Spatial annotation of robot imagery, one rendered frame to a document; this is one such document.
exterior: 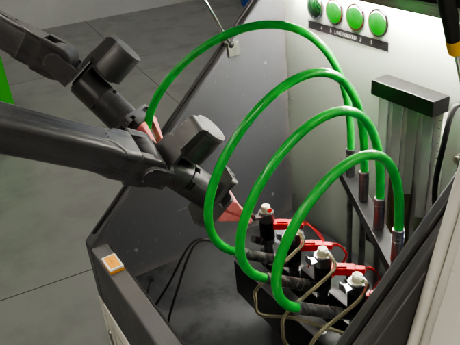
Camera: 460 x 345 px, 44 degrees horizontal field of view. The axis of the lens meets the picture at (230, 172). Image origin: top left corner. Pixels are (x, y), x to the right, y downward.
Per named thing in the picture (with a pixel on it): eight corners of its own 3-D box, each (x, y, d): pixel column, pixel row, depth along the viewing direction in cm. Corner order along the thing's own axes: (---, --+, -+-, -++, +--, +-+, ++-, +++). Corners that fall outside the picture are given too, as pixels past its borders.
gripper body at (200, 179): (241, 184, 95) (207, 161, 92) (202, 230, 97) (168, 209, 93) (231, 168, 101) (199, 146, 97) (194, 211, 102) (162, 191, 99)
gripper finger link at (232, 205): (265, 220, 99) (225, 194, 95) (239, 250, 100) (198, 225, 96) (253, 201, 105) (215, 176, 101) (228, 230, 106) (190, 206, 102)
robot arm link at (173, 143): (114, 144, 90) (137, 183, 85) (161, 91, 86) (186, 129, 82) (165, 160, 99) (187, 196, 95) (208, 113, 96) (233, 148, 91)
